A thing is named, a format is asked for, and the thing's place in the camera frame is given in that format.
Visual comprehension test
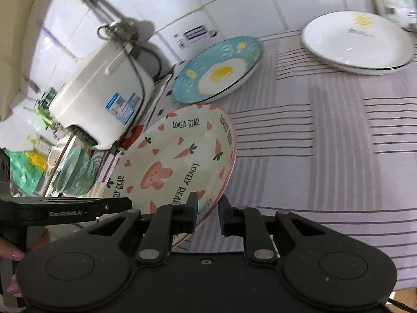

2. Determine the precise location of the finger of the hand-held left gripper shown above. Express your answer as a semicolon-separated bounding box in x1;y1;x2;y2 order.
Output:
0;197;133;227

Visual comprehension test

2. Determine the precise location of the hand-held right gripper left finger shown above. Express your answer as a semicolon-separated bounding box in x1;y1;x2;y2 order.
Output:
87;192;199;267

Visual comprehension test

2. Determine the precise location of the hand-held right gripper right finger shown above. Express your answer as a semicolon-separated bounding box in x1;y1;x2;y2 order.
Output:
217;195;329;265

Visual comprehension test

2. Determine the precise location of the white plastic seasoning bag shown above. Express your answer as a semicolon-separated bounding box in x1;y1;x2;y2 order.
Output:
363;0;417;31

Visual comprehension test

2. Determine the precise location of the blue fried egg plate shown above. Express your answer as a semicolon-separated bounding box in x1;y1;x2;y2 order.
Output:
171;36;264;104

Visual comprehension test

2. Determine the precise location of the blue wall sticker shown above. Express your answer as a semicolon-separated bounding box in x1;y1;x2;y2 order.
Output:
174;25;218;49

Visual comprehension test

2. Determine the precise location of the metal water valve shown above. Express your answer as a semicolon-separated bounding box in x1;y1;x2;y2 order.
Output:
97;17;141;45

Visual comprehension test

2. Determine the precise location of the person's left hand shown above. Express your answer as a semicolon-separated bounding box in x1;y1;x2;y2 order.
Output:
0;238;25;298

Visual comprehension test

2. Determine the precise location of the striped white tablecloth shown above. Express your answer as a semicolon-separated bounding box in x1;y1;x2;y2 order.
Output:
143;28;417;292

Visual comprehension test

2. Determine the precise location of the white plate with sun print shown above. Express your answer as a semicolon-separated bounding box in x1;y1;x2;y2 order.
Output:
300;10;414;76

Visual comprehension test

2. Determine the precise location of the green glass bowl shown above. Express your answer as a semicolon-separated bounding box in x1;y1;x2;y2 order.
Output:
53;145;97;195

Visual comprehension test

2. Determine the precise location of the white rice cooker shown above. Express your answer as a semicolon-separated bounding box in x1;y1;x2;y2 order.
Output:
49;38;156;151

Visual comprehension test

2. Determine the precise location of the black rice cooker cable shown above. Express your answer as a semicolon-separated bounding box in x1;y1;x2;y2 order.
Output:
130;42;174;83

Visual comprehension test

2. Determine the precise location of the green plastic bag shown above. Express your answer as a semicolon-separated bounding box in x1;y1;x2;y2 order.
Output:
6;149;50;197

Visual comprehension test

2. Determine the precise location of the pink carrot print plate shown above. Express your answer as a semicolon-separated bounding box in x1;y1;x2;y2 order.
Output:
103;104;238;249

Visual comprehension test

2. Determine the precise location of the green plastic item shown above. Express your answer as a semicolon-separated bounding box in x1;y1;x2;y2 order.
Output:
36;87;57;130

